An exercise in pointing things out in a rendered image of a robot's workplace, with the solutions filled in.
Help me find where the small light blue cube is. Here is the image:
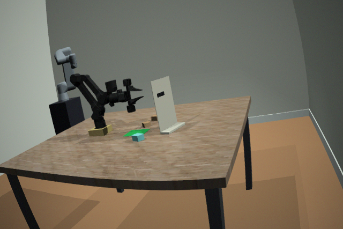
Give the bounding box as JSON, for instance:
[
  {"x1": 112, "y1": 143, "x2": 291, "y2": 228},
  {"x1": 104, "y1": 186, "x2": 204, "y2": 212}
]
[{"x1": 131, "y1": 133, "x2": 145, "y2": 142}]

